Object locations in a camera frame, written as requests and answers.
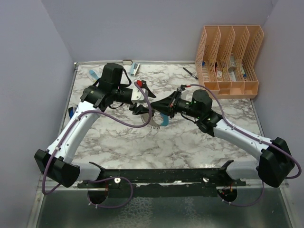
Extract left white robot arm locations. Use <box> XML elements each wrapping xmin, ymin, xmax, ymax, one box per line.
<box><xmin>34</xmin><ymin>63</ymin><xmax>156</xmax><ymax>188</ymax></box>

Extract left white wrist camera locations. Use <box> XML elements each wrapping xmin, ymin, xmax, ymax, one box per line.
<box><xmin>131</xmin><ymin>85</ymin><xmax>146</xmax><ymax>104</ymax></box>

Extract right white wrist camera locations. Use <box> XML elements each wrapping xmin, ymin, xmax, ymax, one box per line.
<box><xmin>177</xmin><ymin>85</ymin><xmax>188</xmax><ymax>100</ymax></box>

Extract black pen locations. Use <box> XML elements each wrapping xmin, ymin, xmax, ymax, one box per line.
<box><xmin>182</xmin><ymin>67</ymin><xmax>198</xmax><ymax>80</ymax></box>

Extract beige wall clip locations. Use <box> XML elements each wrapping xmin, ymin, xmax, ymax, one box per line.
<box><xmin>122</xmin><ymin>59</ymin><xmax>133</xmax><ymax>65</ymax></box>

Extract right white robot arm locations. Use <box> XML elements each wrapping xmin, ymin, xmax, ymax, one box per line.
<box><xmin>151</xmin><ymin>89</ymin><xmax>295</xmax><ymax>188</ymax></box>

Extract light blue white stapler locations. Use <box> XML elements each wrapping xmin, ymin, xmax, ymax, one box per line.
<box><xmin>130</xmin><ymin>62</ymin><xmax>141</xmax><ymax>76</ymax></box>

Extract orange desk file organizer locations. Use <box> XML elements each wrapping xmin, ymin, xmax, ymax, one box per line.
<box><xmin>195</xmin><ymin>25</ymin><xmax>264</xmax><ymax>99</ymax></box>

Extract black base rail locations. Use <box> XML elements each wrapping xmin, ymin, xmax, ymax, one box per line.
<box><xmin>77</xmin><ymin>167</ymin><xmax>246</xmax><ymax>198</ymax></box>

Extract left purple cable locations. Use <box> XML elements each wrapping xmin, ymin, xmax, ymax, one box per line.
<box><xmin>41</xmin><ymin>81</ymin><xmax>153</xmax><ymax>209</ymax></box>

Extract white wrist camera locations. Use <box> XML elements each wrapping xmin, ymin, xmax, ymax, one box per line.
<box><xmin>177</xmin><ymin>85</ymin><xmax>188</xmax><ymax>100</ymax></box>
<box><xmin>131</xmin><ymin>85</ymin><xmax>146</xmax><ymax>104</ymax></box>

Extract blue packaged item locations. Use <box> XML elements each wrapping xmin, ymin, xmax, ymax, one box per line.
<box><xmin>88</xmin><ymin>69</ymin><xmax>101</xmax><ymax>82</ymax></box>

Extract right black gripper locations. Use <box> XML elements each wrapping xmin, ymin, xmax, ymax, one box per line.
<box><xmin>150</xmin><ymin>90</ymin><xmax>201</xmax><ymax>119</ymax></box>

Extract items in organizer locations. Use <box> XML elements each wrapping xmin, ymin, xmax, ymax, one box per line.
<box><xmin>215</xmin><ymin>54</ymin><xmax>247</xmax><ymax>81</ymax></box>

